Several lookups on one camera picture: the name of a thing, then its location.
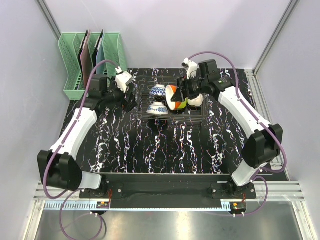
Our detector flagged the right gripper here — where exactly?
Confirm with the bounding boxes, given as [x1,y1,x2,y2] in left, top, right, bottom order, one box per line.
[171,74,208,103]

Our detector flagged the cream mandala pattern bowl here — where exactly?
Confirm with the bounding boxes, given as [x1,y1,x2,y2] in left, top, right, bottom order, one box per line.
[187,94,204,107]

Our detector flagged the blue floral white bowl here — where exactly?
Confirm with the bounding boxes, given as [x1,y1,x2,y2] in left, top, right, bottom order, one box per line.
[146,101,169,116]

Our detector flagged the green patterned bowl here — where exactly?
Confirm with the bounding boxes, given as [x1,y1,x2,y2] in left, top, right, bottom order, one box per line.
[175,98,188,110]

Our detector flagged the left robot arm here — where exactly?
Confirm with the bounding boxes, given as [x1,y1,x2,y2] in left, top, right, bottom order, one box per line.
[37,71,137,200]

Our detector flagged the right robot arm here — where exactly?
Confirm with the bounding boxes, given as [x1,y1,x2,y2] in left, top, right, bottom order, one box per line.
[171,58,283,199]

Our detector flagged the blue zigzag pattern bowl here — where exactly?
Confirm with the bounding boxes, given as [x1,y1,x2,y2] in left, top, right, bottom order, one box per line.
[149,84,166,97]

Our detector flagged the black marble pattern mat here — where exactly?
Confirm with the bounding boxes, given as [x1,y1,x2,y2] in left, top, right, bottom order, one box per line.
[49,67,291,181]

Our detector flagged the green plastic file organizer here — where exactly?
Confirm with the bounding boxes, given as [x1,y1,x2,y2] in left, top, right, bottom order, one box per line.
[58,32,128,101]

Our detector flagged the light blue board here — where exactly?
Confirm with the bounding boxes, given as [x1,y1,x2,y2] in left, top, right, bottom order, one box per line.
[92,30,104,67]

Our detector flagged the left orange connector box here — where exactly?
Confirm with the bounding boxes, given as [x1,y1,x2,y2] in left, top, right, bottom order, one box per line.
[96,200,111,209]

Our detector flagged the orange connector box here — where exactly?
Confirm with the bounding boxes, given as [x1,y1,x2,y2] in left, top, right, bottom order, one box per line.
[96,200,111,209]
[230,201,247,212]

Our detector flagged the right orange connector box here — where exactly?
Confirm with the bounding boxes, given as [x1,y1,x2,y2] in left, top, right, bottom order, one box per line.
[230,201,247,212]

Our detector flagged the wire dish rack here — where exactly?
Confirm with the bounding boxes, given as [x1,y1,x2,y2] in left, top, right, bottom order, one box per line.
[136,76,209,123]

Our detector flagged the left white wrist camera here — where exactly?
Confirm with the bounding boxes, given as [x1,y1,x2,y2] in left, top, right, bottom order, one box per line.
[115,71,133,93]

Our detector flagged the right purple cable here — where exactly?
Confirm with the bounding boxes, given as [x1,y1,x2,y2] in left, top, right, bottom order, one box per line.
[187,51,288,216]

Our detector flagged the purple cable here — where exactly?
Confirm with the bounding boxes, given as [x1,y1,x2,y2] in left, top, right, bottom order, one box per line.
[42,59,121,239]
[187,51,288,216]

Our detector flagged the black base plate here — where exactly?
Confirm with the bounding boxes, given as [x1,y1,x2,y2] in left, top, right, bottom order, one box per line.
[79,173,257,210]

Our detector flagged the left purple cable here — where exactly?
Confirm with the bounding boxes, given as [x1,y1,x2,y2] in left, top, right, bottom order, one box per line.
[42,59,121,239]

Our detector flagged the aluminium frame rail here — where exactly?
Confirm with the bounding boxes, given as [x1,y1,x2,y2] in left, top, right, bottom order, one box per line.
[34,181,306,202]

